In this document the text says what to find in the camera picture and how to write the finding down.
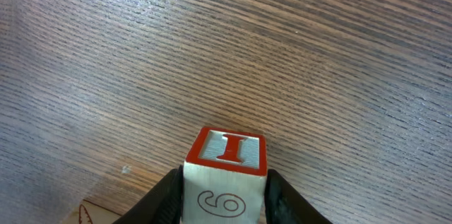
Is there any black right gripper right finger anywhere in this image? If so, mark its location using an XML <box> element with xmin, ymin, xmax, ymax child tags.
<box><xmin>264</xmin><ymin>169</ymin><xmax>332</xmax><ymax>224</ymax></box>

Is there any red letter I block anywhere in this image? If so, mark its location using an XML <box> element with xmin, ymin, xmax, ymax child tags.
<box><xmin>182</xmin><ymin>126</ymin><xmax>268</xmax><ymax>224</ymax></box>

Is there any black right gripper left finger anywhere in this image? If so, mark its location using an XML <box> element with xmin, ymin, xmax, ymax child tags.
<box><xmin>113</xmin><ymin>165</ymin><xmax>184</xmax><ymax>224</ymax></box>

